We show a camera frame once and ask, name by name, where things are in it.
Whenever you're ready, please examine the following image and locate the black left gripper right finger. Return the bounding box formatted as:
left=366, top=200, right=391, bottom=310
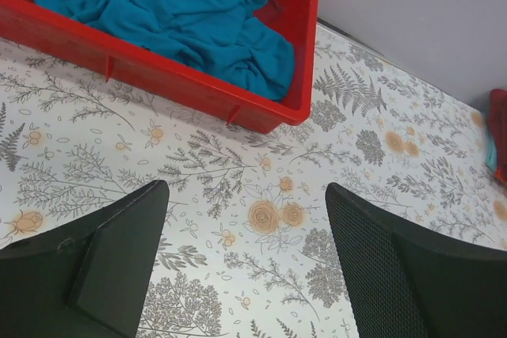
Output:
left=326, top=183, right=506, bottom=337

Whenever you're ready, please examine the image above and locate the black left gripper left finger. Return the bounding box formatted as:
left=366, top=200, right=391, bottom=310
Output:
left=1, top=180, right=170, bottom=337

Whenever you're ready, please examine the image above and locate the teal blue t-shirt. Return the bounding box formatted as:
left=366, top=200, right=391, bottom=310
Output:
left=34, top=0, right=295, bottom=101

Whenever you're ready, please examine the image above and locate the folded teal t-shirt in stack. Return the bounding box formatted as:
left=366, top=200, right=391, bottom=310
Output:
left=486, top=135, right=497, bottom=172

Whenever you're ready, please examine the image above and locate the folded orange t-shirt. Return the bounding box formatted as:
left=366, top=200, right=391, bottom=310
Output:
left=494, top=169, right=507, bottom=185

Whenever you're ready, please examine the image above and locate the floral patterned table mat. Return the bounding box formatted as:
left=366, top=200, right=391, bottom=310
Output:
left=1, top=28, right=506, bottom=337

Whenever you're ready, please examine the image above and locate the folded dark red t-shirt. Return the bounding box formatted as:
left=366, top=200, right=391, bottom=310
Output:
left=489, top=89, right=506, bottom=149

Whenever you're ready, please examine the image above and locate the red plastic bin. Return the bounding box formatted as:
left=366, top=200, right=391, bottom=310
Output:
left=1, top=0, right=318, bottom=134

